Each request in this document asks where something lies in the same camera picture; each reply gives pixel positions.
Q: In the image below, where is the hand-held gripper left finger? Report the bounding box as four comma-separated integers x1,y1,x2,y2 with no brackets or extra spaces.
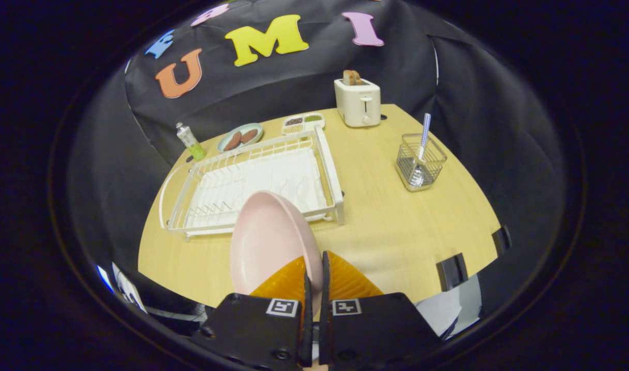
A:
191,256,314,369

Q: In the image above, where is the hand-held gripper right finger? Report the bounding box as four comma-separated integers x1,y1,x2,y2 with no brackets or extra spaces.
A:
319,250,444,369

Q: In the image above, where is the pink plate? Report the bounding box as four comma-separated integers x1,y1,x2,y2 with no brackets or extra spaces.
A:
230,190,324,315

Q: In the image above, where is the white wire dish rack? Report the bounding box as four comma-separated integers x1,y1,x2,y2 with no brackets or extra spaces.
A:
159,125,345,242

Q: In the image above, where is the clear wire basket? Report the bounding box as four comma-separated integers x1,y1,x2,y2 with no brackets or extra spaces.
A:
396,133,448,192

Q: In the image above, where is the blue checked handle spoon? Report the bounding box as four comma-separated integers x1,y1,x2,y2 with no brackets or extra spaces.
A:
410,113,432,187

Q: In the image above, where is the small pale green dish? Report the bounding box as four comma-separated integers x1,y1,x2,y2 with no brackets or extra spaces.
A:
217,123,264,154

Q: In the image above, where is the black table clamp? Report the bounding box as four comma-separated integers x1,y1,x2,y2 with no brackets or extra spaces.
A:
491,225,512,257
436,253,469,292

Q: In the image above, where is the clear bottle with green liquid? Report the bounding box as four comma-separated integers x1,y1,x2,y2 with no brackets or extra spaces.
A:
176,122,208,161

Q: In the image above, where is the white divided tray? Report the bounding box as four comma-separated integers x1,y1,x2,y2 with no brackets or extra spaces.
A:
282,112,326,136

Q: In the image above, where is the white toaster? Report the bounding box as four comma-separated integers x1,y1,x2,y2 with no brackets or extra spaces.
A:
334,77,382,128

